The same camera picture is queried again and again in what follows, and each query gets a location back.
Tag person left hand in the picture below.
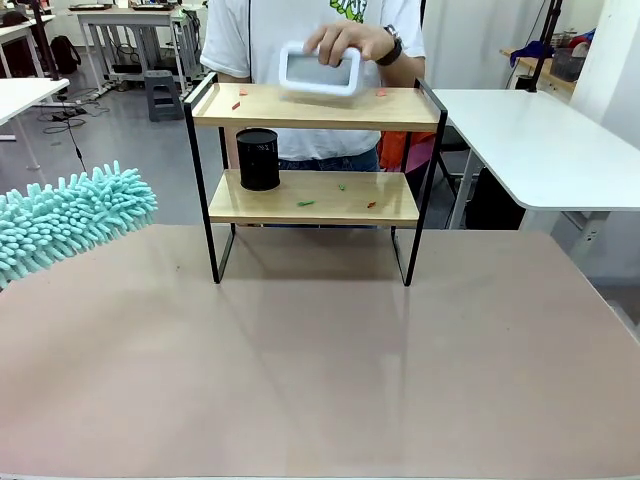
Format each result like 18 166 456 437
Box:
302 21 397 67

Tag white digital clock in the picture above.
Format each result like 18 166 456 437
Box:
277 40 363 108

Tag teal chenille duster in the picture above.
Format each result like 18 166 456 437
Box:
0 159 159 292

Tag two-tier wood metal shelf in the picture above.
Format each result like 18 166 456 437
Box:
183 72 449 289

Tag black wrist watch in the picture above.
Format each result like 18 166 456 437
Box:
374 24 404 68

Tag orange pink cloth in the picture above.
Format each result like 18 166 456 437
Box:
377 130 436 174

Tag person white t-shirt torso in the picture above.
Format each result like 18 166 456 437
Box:
199 0 427 162

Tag person blue jeans legs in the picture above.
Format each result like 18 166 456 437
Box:
277 148 381 174

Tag black mesh pen cup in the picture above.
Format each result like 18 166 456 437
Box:
236 128 279 192

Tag wooden bench desk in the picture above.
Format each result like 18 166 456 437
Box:
499 47 577 94

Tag blue cloth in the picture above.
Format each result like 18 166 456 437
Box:
509 39 552 67

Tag black tripod pole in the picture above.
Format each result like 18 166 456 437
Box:
528 0 564 94

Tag grey plastic stool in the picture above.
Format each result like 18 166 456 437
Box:
143 69 185 123

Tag large white side table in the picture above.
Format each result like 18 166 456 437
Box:
430 88 640 262

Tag white grey workbench desk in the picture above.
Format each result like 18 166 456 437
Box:
68 2 202 96

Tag black backpack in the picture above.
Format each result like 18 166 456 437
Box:
49 34 82 76

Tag black stand pole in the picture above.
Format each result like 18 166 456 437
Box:
32 0 64 84

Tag white desk with black hat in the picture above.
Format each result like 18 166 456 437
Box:
0 10 57 79

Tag small white table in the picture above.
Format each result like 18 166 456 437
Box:
0 77 71 172

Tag thin black cord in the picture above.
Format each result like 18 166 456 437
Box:
245 0 253 77

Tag black wire basket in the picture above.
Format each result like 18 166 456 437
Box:
551 47 589 82

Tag black floor cable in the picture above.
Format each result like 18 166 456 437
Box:
43 98 87 174

